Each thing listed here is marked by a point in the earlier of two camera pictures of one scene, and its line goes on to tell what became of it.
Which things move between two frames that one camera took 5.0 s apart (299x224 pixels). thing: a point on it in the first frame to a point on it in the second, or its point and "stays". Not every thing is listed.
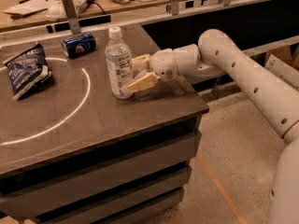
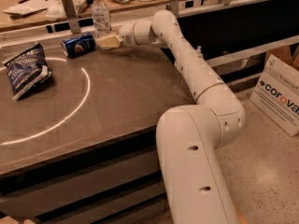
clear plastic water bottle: [120, 64] to [100, 16]
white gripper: [163, 63] to [126, 34]
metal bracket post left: [71, 12] stays
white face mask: [55, 10] stays
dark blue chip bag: [26, 70] stays
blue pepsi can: [80, 45] stays
